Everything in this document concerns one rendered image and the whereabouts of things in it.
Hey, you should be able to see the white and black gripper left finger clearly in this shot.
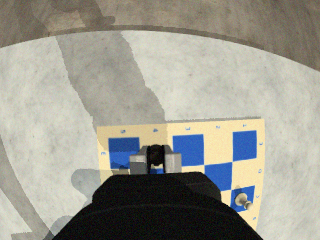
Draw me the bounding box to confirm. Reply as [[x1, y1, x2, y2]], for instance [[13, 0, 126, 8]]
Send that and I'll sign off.
[[129, 145, 151, 174]]

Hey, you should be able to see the blue and cream chessboard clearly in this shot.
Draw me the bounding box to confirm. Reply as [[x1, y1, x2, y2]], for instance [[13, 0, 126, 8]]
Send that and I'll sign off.
[[97, 119, 265, 230]]

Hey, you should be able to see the black rook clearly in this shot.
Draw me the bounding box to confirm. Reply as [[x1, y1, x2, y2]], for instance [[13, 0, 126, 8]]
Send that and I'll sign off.
[[150, 144, 163, 166]]

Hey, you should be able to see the white pawn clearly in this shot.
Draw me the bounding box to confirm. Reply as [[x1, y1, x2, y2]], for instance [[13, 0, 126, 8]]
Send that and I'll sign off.
[[235, 193, 254, 211]]

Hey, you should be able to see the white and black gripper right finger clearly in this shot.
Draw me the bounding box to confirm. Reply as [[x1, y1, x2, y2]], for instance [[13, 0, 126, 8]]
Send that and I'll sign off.
[[162, 144, 182, 173]]

